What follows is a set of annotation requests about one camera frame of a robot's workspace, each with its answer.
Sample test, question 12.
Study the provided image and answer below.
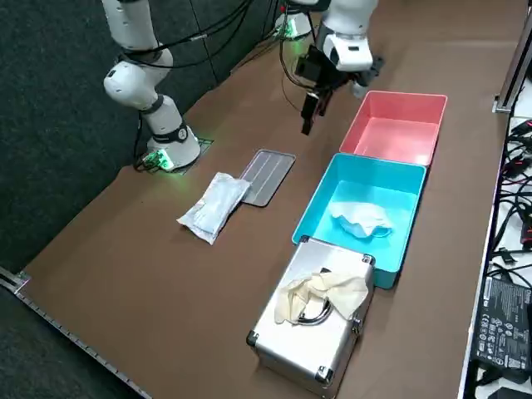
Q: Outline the pink plastic box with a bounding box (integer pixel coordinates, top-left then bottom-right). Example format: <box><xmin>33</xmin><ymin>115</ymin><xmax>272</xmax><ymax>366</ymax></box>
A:
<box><xmin>338</xmin><ymin>90</ymin><xmax>449</xmax><ymax>169</ymax></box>

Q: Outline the used face mask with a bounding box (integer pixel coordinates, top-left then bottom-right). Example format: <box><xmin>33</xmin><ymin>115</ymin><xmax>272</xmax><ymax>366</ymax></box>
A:
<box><xmin>329</xmin><ymin>201</ymin><xmax>394</xmax><ymax>241</ymax></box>

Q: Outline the black labelled power adapter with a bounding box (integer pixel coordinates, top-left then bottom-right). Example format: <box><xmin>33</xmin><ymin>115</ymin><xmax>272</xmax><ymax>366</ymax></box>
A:
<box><xmin>470</xmin><ymin>273</ymin><xmax>532</xmax><ymax>377</ymax></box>

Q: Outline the black cable tangle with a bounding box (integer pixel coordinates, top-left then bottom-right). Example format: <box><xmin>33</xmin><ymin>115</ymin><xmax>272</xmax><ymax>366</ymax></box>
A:
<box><xmin>493</xmin><ymin>119</ymin><xmax>532</xmax><ymax>273</ymax></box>

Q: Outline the blue plastic box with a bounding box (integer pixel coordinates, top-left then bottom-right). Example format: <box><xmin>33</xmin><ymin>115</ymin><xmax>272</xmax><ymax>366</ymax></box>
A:
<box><xmin>291</xmin><ymin>152</ymin><xmax>428</xmax><ymax>290</ymax></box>

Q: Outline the new face mask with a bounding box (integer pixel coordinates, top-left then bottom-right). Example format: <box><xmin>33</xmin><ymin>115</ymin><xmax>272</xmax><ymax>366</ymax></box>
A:
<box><xmin>175</xmin><ymin>171</ymin><xmax>252</xmax><ymax>246</ymax></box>

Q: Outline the silver aluminium case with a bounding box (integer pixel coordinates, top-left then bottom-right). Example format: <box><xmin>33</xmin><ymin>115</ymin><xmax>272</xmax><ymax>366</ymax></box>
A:
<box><xmin>245</xmin><ymin>235</ymin><xmax>377</xmax><ymax>391</ymax></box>

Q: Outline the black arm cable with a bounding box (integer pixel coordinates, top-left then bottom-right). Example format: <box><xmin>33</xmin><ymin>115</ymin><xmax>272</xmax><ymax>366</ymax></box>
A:
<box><xmin>155</xmin><ymin>0</ymin><xmax>292</xmax><ymax>53</ymax></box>

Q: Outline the cream latex glove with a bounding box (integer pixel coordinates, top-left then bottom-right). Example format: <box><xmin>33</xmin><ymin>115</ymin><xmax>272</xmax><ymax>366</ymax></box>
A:
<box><xmin>274</xmin><ymin>268</ymin><xmax>371</xmax><ymax>326</ymax></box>

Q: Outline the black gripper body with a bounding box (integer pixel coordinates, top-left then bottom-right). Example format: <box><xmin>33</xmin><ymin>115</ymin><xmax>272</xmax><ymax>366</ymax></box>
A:
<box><xmin>308</xmin><ymin>44</ymin><xmax>355</xmax><ymax>96</ymax></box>
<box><xmin>360</xmin><ymin>55</ymin><xmax>386</xmax><ymax>87</ymax></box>

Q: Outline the aluminium profile post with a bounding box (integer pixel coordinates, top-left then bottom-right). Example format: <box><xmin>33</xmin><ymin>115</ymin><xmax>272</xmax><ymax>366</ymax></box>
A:
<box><xmin>493</xmin><ymin>0</ymin><xmax>532</xmax><ymax>114</ymax></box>

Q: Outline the grey ribbed metal tray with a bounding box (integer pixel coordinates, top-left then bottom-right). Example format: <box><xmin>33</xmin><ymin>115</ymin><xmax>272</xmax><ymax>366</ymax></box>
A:
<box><xmin>239</xmin><ymin>149</ymin><xmax>297</xmax><ymax>208</ymax></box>

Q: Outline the aluminium table edge rail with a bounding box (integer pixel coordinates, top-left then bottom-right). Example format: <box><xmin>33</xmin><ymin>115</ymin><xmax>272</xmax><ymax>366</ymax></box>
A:
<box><xmin>0</xmin><ymin>265</ymin><xmax>151</xmax><ymax>399</ymax></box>

